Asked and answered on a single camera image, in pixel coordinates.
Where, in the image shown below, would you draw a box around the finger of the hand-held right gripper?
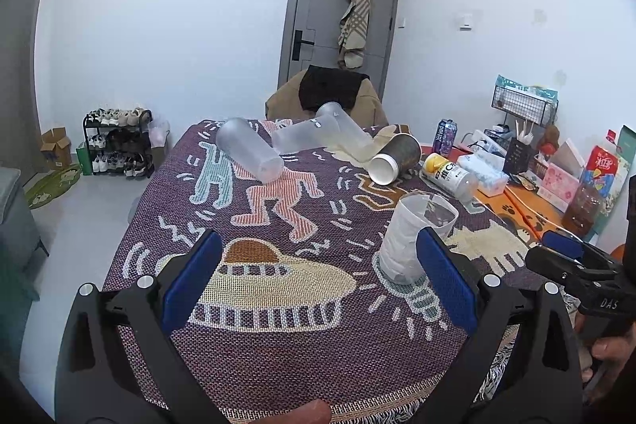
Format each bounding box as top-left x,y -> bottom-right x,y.
525,245 -> 623,292
541,230 -> 619,266

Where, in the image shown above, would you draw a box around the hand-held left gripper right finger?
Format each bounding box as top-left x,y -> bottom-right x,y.
412,227 -> 584,424

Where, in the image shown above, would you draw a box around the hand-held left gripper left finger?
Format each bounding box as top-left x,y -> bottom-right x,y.
54,229 -> 234,424

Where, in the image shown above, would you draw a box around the frosted plastic cup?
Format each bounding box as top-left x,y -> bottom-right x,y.
215,117 -> 285,185
316,101 -> 373,161
378,192 -> 459,284
271,113 -> 343,155

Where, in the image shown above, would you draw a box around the brown paper cup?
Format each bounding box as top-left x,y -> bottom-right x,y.
368,133 -> 422,186

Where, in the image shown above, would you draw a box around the person's right hand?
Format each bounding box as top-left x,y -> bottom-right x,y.
579,335 -> 636,385

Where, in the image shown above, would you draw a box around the person's left hand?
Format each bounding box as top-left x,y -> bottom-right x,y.
285,400 -> 332,424

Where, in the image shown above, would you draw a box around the orange desk mat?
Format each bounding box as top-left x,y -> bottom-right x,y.
422,141 -> 597,251

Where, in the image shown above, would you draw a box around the pink box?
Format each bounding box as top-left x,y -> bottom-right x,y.
537,138 -> 587,212

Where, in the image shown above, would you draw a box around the large red label bottle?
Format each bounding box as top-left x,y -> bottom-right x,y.
561,146 -> 628,242

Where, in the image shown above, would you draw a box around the black utensil holder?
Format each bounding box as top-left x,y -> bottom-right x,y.
503,136 -> 540,176

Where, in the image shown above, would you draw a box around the tissue pack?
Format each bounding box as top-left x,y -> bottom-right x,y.
457,154 -> 510,196

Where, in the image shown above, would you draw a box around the yellow cap plastic bottle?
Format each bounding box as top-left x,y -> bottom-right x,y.
422,153 -> 478,201

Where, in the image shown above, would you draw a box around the brown plush toy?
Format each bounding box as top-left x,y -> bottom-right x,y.
539,124 -> 562,157

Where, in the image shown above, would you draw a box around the printed woven blanket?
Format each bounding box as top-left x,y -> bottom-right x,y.
102,118 -> 535,424

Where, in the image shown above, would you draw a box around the white power strip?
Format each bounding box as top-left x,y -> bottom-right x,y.
467,129 -> 502,151

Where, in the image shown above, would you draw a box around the purple drink can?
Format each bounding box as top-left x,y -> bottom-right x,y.
434,119 -> 458,157

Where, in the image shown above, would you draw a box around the white plastic bag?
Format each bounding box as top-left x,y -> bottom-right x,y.
147,118 -> 171,149

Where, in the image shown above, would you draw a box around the beige cloth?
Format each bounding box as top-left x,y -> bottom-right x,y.
323,123 -> 413,164

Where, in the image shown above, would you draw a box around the blue white package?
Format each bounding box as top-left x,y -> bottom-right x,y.
494,75 -> 558,107

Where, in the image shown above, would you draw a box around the green floor mat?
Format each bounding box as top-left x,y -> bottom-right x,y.
24,163 -> 81,210

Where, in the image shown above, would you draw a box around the black shoe rack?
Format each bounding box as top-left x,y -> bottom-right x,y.
83,108 -> 154,179

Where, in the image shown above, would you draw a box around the group of sneakers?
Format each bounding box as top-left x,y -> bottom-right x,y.
87,107 -> 150,178

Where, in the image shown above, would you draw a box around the grey sofa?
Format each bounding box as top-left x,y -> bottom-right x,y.
0,166 -> 48,300

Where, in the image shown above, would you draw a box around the cardboard box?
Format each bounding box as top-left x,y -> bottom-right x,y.
41,127 -> 72,170

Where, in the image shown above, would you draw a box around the tan chair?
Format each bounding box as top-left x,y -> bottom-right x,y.
265,69 -> 389,129

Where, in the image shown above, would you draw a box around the black garment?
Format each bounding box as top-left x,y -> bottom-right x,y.
298,65 -> 371,112

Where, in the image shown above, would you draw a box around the plaid scarf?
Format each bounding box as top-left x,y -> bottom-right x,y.
338,0 -> 372,68

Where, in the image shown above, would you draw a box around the grey door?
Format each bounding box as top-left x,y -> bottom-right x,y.
278,0 -> 402,99

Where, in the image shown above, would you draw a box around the white cable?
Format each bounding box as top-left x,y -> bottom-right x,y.
504,188 -> 580,236

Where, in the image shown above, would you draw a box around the black wire basket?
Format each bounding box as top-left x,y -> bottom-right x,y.
492,85 -> 558,127

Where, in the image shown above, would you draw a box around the black door handle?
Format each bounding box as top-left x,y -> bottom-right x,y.
292,30 -> 315,60

